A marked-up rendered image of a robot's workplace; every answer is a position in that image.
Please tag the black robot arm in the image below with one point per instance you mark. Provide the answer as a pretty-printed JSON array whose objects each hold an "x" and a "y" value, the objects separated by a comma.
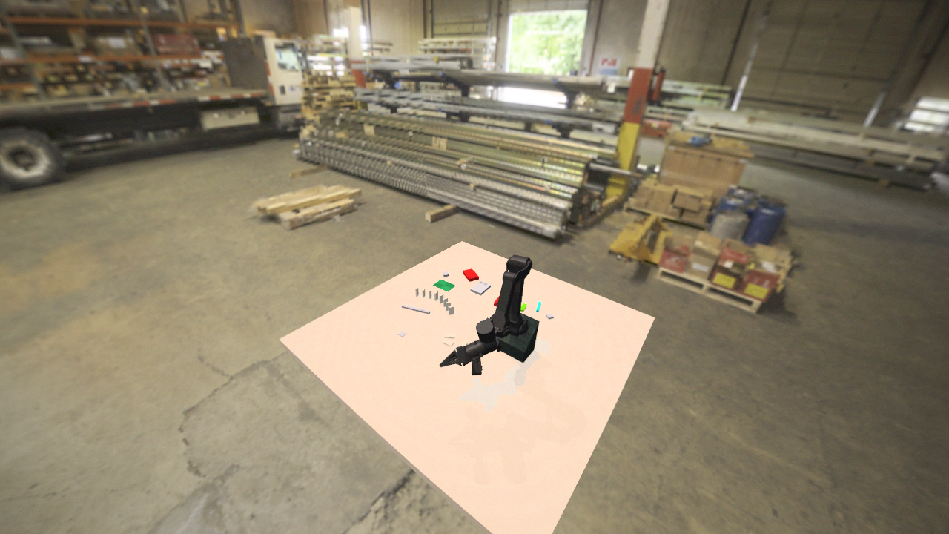
[{"x": 506, "y": 319}]

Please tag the green flat mat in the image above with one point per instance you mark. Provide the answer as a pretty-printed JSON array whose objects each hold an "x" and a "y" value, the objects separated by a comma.
[{"x": 442, "y": 284}]

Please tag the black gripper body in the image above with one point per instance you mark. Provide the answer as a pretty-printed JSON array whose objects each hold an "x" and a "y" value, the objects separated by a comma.
[{"x": 465, "y": 352}]

